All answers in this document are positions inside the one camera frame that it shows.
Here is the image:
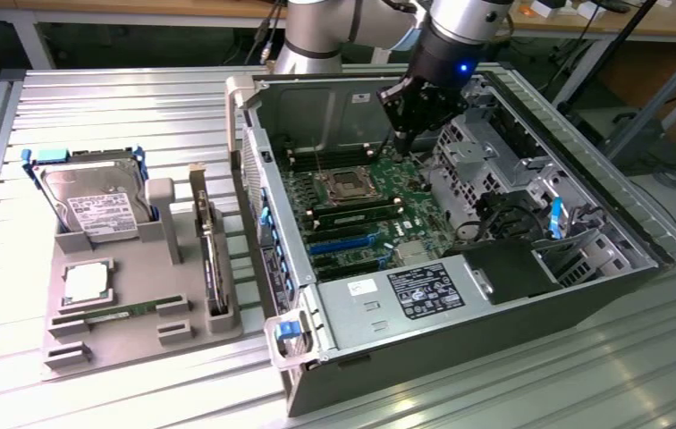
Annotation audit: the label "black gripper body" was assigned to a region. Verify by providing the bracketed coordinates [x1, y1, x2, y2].
[403, 29, 482, 90]

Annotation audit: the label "black RAM slots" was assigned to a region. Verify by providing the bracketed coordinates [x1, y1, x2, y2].
[286, 143, 377, 171]

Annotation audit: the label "installed green RAM stick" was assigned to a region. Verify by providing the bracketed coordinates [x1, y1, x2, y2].
[313, 204, 403, 227]

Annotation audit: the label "metal disk bay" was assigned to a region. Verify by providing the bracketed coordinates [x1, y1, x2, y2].
[431, 116, 554, 205]

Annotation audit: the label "green motherboard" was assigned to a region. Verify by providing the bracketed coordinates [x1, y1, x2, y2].
[281, 146, 466, 285]

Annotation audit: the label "CPU socket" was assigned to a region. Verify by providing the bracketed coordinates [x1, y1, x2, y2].
[313, 166, 373, 205]

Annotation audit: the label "white boxes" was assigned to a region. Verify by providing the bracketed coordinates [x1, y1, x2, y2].
[529, 0, 597, 20]

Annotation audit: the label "black stand pole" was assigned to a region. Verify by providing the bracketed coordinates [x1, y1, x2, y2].
[551, 0, 658, 114]

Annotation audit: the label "blue expansion slot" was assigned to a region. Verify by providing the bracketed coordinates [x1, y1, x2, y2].
[306, 232, 377, 256]

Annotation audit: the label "silver chipset heatsink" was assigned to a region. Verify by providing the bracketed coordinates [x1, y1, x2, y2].
[393, 243, 430, 265]

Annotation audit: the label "wooden desk with boxes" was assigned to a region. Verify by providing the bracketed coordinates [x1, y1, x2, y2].
[501, 0, 676, 106]

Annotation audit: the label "black plastic air shroud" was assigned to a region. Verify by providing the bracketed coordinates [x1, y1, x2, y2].
[442, 236, 562, 307]

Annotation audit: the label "black graphics card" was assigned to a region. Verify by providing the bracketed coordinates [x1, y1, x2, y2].
[186, 162, 236, 315]

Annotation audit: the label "grey power supply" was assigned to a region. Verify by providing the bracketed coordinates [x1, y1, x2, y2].
[311, 257, 495, 355]

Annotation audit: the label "blue case latch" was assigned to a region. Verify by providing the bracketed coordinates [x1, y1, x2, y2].
[274, 320, 305, 345]

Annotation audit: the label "black open PC case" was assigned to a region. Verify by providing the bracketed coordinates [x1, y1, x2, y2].
[223, 69, 676, 419]

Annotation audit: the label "silver hard disk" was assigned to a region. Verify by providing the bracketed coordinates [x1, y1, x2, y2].
[38, 161, 140, 245]

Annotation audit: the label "grey parts rack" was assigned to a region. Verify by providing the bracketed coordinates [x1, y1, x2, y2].
[39, 176, 244, 383]

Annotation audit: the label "blue disk caddy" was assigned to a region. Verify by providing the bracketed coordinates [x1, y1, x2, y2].
[18, 144, 164, 233]

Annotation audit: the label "silver CPU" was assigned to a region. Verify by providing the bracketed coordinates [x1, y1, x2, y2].
[62, 263, 112, 302]

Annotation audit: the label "black wires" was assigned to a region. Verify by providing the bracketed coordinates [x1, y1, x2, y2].
[455, 194, 551, 245]

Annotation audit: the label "black hanging cable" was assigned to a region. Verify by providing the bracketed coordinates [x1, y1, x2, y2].
[240, 0, 285, 64]

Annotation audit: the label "blue wire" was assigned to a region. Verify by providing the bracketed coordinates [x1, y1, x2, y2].
[547, 195, 570, 239]

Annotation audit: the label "aluminium profile frame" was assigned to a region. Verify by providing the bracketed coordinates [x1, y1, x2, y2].
[602, 51, 676, 167]

